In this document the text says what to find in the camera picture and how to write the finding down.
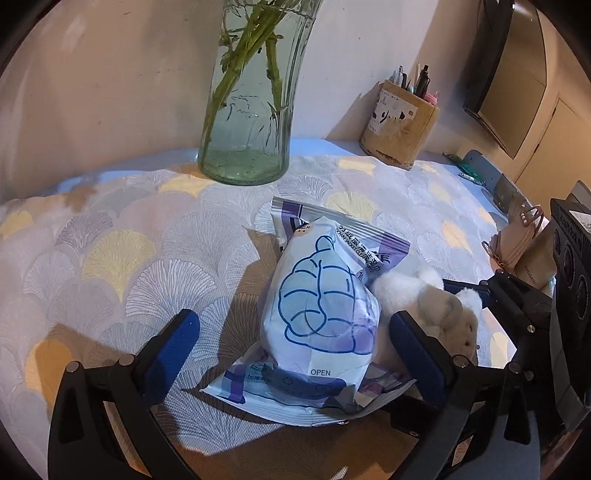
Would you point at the bamboo pen holder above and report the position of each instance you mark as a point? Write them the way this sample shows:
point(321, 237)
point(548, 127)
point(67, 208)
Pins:
point(397, 129)

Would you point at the glass vase with green stems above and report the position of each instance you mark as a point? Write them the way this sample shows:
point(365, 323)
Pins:
point(251, 101)

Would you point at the white blue wipes packet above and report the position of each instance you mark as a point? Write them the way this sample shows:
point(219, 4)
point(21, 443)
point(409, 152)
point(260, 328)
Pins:
point(318, 295)

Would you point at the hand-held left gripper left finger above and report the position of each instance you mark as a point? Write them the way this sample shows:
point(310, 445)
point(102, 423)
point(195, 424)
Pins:
point(168, 364)

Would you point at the silver pen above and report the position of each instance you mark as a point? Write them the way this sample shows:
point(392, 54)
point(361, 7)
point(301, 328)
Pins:
point(399, 78)

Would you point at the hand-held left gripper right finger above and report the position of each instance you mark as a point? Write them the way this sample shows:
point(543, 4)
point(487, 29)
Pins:
point(418, 364)

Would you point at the black television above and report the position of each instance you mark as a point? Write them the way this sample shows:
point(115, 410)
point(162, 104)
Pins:
point(508, 69)

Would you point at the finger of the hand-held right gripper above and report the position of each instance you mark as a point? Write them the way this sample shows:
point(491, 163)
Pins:
point(512, 290)
point(531, 337)

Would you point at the white pen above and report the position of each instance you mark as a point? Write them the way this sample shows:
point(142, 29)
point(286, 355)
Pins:
point(471, 179)

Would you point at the green flat packet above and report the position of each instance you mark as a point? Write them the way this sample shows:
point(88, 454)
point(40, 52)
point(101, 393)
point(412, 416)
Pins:
point(461, 164)

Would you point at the purple striped wipes packet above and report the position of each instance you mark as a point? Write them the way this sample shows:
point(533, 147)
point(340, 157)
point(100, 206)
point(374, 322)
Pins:
point(286, 406)

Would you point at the white plush toy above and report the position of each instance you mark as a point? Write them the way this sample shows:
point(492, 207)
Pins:
point(415, 290)

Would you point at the blue grey chair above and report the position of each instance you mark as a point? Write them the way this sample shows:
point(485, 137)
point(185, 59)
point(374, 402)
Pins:
point(494, 180)

